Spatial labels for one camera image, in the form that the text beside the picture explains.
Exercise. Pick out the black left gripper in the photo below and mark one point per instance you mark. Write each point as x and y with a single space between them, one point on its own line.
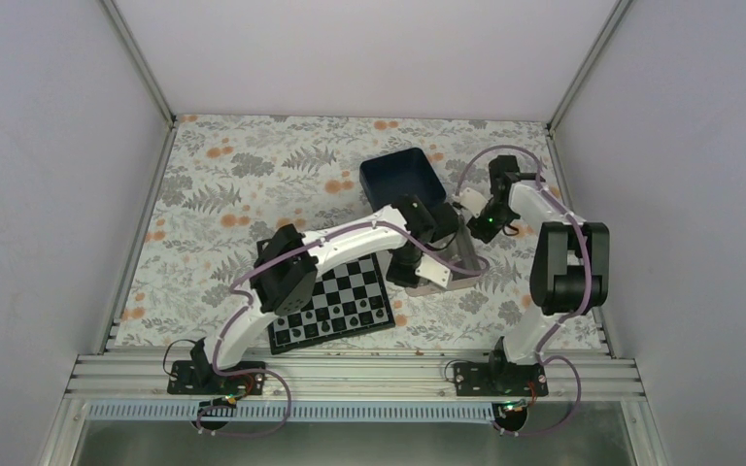
393 275

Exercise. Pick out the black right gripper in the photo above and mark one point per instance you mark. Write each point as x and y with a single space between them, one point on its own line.
484 233

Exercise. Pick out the black and white chessboard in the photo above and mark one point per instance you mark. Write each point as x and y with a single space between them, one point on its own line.
347 301

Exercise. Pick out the dark blue square tray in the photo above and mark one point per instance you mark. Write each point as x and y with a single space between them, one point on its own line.
385 178

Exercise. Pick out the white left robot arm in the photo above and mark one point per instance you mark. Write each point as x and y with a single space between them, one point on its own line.
284 276

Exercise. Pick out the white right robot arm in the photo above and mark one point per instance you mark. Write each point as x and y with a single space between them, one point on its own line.
569 273

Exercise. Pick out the floral patterned table mat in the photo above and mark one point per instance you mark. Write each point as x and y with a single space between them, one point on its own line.
234 180

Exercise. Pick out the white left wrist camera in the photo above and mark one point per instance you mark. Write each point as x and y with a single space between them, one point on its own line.
433 271

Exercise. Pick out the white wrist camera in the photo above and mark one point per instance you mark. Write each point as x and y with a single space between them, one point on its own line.
433 271
472 201

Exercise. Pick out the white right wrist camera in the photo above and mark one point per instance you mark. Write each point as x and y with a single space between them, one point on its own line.
472 201

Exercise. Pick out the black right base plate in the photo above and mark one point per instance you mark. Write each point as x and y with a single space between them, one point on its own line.
476 378

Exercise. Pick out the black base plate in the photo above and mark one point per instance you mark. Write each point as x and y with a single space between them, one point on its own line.
185 381
476 378

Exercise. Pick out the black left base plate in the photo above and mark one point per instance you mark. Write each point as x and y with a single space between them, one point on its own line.
185 381

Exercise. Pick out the aluminium front rail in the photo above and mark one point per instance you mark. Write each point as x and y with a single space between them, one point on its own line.
358 379

